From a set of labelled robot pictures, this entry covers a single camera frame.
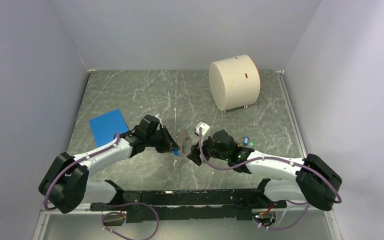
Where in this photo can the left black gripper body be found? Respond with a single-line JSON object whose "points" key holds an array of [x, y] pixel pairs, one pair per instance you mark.
{"points": [[154, 140]]}

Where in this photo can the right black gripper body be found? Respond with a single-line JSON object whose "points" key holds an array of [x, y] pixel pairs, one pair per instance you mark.
{"points": [[210, 150]]}

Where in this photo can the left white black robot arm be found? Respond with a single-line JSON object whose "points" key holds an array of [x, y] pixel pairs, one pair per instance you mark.
{"points": [[67, 182]]}

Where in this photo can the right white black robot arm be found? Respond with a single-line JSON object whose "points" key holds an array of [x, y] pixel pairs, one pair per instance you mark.
{"points": [[307, 179]]}

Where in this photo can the blue key tag on table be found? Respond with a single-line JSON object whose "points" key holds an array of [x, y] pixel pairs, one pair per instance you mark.
{"points": [[245, 141]]}

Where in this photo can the green key tag on table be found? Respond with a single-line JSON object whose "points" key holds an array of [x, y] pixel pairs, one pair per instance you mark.
{"points": [[251, 144]]}

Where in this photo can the blue flat board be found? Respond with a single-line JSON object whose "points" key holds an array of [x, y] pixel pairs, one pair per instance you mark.
{"points": [[104, 126]]}

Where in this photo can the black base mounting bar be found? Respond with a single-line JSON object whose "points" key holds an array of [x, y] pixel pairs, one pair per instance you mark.
{"points": [[198, 204]]}

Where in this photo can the cream cylindrical container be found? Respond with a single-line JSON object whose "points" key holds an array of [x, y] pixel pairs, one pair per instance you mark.
{"points": [[234, 82]]}

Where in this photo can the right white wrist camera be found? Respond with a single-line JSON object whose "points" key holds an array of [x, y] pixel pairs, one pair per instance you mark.
{"points": [[203, 130]]}

